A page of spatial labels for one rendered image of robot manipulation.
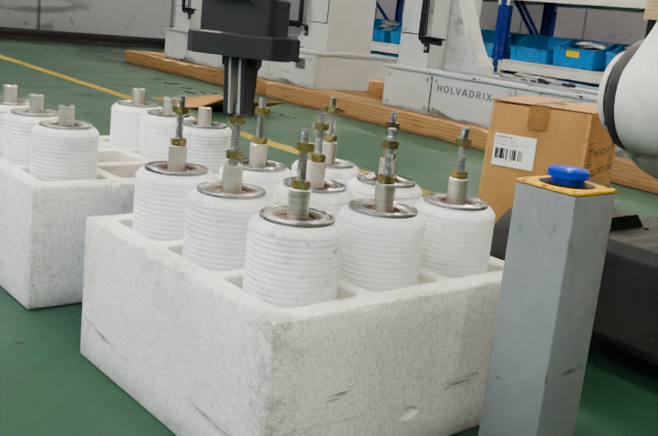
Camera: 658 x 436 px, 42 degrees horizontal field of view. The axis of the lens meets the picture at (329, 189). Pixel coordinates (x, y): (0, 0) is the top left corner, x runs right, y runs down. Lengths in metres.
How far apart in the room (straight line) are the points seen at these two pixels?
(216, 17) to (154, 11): 6.90
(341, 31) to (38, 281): 3.24
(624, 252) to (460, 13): 2.65
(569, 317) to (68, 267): 0.73
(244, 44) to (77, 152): 0.46
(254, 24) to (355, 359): 0.35
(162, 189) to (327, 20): 3.35
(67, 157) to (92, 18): 6.31
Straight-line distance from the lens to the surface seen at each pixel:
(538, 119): 1.99
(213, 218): 0.89
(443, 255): 0.97
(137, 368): 1.00
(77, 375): 1.08
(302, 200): 0.83
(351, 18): 4.37
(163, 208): 0.99
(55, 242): 1.26
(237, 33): 0.89
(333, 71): 4.32
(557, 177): 0.84
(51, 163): 1.28
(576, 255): 0.84
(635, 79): 1.08
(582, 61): 6.40
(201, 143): 1.37
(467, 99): 3.49
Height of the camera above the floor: 0.45
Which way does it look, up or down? 12 degrees down
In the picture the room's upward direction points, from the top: 6 degrees clockwise
